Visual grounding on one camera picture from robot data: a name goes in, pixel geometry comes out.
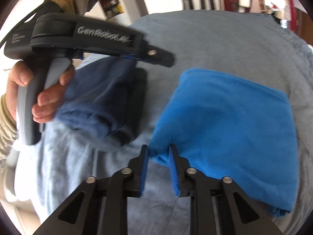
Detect folded dark navy garment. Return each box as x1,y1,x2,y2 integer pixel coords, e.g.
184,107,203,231
56,56,148,147

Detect grey bed cover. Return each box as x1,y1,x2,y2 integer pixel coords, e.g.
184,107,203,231
16,11,312,234

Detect person's left hand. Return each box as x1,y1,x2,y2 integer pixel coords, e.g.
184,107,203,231
6,60,76,124

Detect arched wall shelf niche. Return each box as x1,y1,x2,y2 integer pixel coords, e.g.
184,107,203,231
100,0,148,26

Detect bright blue sweatpants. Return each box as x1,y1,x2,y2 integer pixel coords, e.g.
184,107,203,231
149,69,299,217

